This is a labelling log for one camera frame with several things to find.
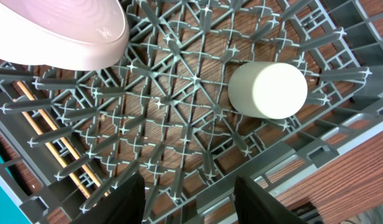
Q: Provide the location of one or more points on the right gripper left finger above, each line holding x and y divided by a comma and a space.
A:
124, 206

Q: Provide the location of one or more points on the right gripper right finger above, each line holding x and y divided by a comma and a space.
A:
256, 206

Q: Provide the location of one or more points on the white cup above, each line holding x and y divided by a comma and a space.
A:
268, 90

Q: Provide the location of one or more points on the grey dishwasher rack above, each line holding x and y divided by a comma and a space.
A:
163, 109

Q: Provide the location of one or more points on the teal serving tray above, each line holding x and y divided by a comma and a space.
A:
9, 212

